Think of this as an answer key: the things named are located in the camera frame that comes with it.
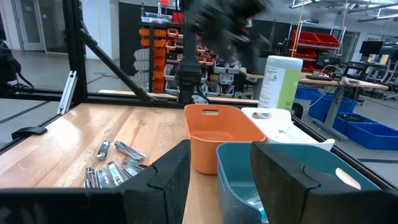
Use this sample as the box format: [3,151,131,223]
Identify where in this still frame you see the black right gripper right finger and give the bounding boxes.
[250,141,398,224]

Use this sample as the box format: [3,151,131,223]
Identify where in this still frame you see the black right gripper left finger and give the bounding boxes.
[0,139,191,224]

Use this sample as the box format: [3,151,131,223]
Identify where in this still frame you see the clear plastic packets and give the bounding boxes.
[113,140,147,161]

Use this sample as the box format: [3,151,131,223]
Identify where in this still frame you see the teal plastic bin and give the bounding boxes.
[216,142,382,224]

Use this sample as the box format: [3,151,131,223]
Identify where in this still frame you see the white wipes canister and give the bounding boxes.
[257,55,304,111]

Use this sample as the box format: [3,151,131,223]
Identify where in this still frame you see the rack with red bins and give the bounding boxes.
[287,19,346,74]

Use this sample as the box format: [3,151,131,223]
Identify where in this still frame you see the white plastic bin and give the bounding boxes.
[241,107,336,152]

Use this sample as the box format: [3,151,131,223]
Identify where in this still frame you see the shelf with orange bins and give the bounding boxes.
[138,2,187,93]

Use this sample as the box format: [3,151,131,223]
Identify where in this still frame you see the black power strip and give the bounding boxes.
[306,73,333,82]

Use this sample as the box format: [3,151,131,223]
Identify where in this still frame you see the blue bin with black parts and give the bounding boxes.
[332,112,379,136]

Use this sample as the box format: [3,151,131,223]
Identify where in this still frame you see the tall blue storage bin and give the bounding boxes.
[307,93,358,124]

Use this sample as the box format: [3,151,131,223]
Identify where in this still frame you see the cluttered wooden desk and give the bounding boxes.
[239,68,390,125]

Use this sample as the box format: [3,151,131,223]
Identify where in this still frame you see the empty blue storage bin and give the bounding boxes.
[345,123,398,151]

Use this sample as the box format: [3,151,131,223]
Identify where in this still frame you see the orange plastic bin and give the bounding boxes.
[183,104,267,175]

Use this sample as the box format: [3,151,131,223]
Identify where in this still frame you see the small black monitor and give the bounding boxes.
[359,40,384,57]

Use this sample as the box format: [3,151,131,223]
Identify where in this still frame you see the silver aluminium bar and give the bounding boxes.
[57,70,78,115]

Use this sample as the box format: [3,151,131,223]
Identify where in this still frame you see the office chair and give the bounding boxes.
[366,58,398,101]

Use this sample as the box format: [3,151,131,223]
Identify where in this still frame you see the black bulky equipment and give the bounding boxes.
[0,12,35,94]

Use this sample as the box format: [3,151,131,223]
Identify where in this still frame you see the grey door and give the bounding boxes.
[12,0,47,52]

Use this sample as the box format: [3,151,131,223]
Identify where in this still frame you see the yellow hanging cable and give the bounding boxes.
[291,0,305,57]

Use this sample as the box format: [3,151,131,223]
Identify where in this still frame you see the black plastic bracket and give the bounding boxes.
[11,126,48,140]

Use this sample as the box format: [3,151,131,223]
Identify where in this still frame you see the black aluminium table frame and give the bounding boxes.
[0,0,398,191]

